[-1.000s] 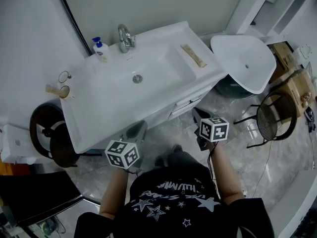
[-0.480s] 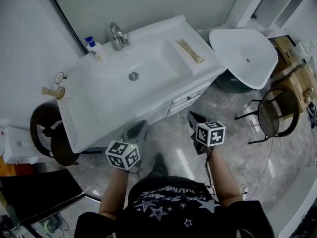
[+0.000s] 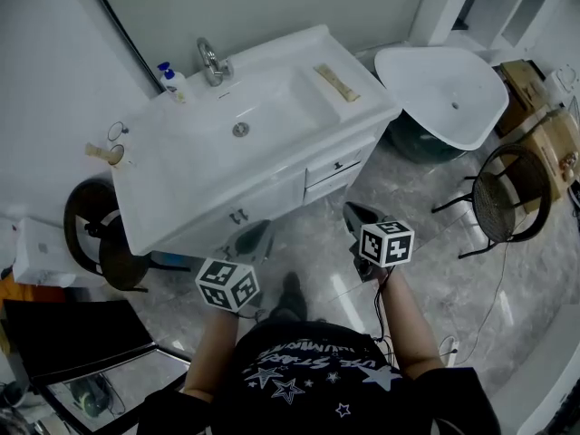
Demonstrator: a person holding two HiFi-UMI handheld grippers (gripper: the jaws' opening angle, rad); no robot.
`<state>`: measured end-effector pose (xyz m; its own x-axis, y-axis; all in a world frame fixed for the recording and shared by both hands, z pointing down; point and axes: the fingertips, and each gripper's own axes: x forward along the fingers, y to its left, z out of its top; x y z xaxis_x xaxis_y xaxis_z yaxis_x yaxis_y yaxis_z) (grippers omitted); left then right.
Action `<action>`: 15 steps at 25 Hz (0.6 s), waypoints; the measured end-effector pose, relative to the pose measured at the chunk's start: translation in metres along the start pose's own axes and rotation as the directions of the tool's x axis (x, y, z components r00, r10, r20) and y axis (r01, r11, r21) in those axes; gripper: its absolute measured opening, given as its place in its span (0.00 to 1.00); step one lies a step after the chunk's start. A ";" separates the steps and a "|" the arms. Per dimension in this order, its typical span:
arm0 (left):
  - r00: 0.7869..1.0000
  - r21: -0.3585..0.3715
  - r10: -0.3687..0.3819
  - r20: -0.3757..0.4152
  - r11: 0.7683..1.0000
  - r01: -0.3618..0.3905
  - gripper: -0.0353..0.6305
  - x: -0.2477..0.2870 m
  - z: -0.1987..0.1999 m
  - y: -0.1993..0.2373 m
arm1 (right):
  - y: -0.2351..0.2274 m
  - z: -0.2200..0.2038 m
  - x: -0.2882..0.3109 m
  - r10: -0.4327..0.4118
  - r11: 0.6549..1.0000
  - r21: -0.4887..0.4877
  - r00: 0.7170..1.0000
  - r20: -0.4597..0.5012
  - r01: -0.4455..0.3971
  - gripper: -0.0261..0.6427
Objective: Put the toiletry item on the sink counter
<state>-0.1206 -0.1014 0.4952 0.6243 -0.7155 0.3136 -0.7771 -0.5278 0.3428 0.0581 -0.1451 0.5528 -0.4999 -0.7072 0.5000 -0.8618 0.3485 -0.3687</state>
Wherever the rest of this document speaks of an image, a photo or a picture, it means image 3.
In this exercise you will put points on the chrome sink drain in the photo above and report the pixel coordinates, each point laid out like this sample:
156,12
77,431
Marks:
241,129

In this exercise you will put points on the flat cardboard box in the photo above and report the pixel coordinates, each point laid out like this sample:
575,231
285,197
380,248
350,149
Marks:
521,84

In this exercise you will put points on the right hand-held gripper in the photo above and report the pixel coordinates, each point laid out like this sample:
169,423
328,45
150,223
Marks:
385,243

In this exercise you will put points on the white power strip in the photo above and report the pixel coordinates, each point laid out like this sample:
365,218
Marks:
449,349

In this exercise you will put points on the beige toiletry item with cap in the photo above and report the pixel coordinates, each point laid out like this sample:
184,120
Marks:
97,151

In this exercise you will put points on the person's black star-print shirt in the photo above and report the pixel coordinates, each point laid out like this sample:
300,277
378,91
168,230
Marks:
317,388

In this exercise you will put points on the white appliance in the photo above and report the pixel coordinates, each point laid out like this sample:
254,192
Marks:
562,82

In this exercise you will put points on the white vanity cabinet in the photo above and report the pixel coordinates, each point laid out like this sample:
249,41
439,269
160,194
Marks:
272,197

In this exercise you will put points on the black round chair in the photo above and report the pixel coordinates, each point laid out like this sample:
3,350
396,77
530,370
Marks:
113,252

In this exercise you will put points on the person's black shoe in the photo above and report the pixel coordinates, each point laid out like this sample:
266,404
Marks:
292,297

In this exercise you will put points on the dark green basin base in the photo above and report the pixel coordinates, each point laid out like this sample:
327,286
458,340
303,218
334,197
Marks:
414,145

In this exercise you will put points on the large cardboard box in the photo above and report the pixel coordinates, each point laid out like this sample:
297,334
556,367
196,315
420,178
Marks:
550,161

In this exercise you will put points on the person's right forearm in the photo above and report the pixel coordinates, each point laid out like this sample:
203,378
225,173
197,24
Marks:
408,324

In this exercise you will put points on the beige tube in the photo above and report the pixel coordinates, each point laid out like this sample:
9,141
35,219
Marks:
336,82

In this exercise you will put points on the white sink counter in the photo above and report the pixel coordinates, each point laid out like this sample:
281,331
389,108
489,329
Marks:
272,102

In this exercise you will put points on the white foam box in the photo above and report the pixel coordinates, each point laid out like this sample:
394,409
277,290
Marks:
41,252

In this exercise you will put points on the white freestanding basin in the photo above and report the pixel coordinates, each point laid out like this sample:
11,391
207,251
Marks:
435,89

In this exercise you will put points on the white pump bottle blue cap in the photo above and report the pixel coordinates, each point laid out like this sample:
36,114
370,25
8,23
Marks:
176,86

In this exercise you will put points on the white shelf unit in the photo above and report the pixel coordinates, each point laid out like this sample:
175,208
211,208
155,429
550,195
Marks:
530,2

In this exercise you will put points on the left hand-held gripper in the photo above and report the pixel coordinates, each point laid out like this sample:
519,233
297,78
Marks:
226,283

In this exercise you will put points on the chrome faucet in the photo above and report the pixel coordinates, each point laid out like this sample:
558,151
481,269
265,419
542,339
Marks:
209,61

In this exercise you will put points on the person's left forearm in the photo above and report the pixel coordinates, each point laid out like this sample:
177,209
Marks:
213,351

